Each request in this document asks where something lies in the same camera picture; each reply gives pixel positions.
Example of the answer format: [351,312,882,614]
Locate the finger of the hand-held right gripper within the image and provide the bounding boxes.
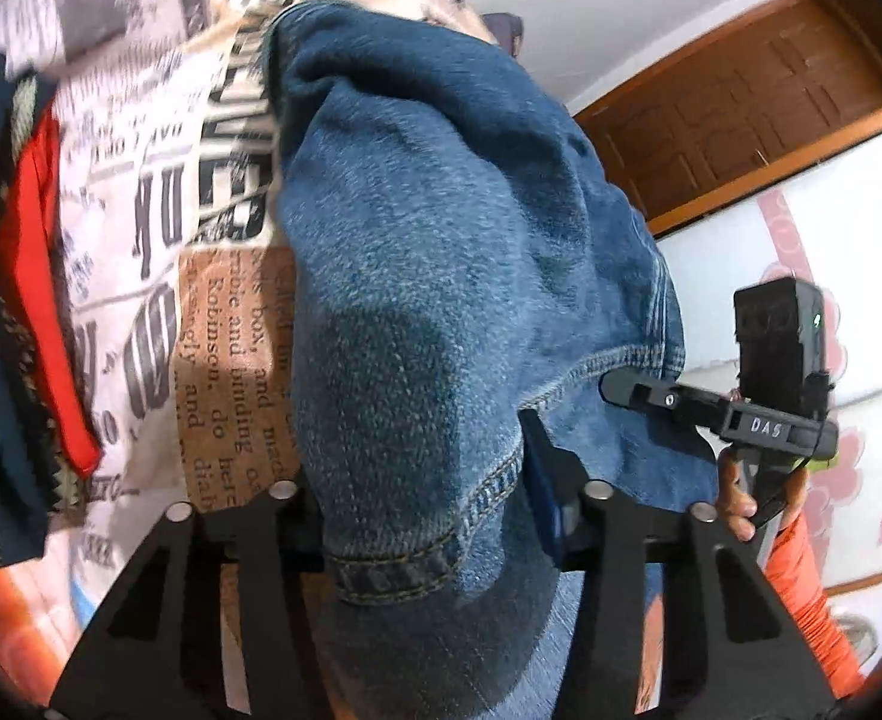
[598,369,731,430]

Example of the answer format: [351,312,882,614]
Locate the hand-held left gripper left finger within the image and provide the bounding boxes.
[47,469,337,720]

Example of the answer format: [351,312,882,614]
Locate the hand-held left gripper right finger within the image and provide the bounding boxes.
[520,409,836,720]

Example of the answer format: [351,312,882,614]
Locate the blue denim jeans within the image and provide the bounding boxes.
[265,0,719,720]

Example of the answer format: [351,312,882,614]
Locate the person's right hand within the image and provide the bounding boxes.
[713,444,758,543]

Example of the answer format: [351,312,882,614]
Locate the brown wooden door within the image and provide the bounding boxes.
[572,0,882,237]

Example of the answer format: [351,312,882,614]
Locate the newspaper print blanket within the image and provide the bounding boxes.
[0,0,502,720]

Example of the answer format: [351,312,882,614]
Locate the red folded garment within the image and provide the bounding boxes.
[0,101,104,477]

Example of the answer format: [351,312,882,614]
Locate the grey blue cushion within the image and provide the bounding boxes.
[482,11,526,59]

